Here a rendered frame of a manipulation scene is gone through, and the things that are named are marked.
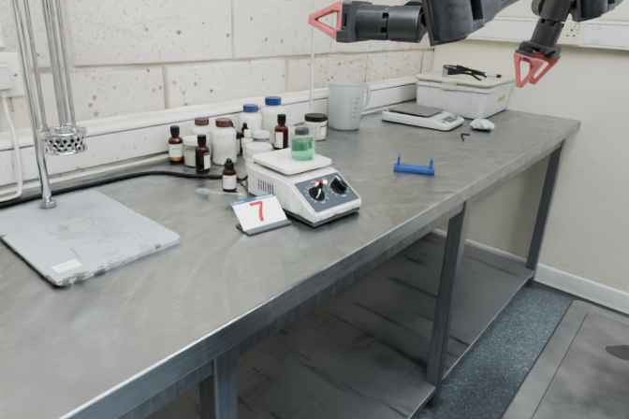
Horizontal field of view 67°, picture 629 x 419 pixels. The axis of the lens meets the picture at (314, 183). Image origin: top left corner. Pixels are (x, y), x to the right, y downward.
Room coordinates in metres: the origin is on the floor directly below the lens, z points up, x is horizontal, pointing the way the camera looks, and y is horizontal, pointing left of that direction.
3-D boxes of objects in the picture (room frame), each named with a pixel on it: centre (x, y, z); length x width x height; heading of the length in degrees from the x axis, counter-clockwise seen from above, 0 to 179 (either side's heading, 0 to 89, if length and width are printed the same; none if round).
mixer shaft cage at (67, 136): (0.72, 0.40, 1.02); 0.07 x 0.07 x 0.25
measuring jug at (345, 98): (1.59, -0.10, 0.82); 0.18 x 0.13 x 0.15; 128
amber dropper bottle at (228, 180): (0.94, 0.18, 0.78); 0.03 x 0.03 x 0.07
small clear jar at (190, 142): (1.11, 0.29, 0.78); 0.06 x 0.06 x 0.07
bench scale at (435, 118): (1.72, -0.39, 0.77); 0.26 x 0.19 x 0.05; 56
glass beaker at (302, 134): (0.90, 0.03, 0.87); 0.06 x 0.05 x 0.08; 163
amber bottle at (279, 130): (1.28, 0.10, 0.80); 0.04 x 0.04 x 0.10
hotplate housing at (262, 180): (0.89, 0.03, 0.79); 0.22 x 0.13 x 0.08; 45
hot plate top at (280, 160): (0.91, 0.05, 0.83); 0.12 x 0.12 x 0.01; 45
